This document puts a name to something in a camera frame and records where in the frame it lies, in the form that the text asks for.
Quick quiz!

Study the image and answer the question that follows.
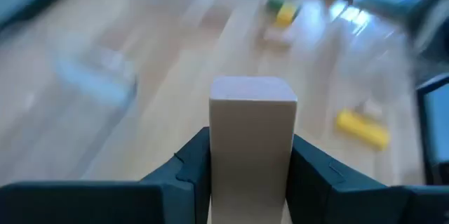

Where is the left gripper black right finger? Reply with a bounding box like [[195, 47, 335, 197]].
[[286, 133, 408, 224]]

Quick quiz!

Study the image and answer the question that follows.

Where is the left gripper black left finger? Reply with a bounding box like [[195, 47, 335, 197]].
[[140, 126, 212, 224]]

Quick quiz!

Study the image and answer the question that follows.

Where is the long natural wood block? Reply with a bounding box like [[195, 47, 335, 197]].
[[208, 75, 298, 224]]

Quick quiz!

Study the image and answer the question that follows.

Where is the long yellow block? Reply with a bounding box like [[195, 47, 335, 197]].
[[335, 107, 391, 152]]

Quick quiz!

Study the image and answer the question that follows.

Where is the yellow cube block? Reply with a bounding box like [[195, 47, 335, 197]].
[[275, 1, 299, 27]]

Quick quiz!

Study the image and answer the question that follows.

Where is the green rectangular block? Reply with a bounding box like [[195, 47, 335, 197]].
[[265, 0, 287, 11]]

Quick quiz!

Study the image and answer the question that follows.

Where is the clear plastic bin with label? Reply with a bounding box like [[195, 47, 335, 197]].
[[48, 30, 140, 111]]

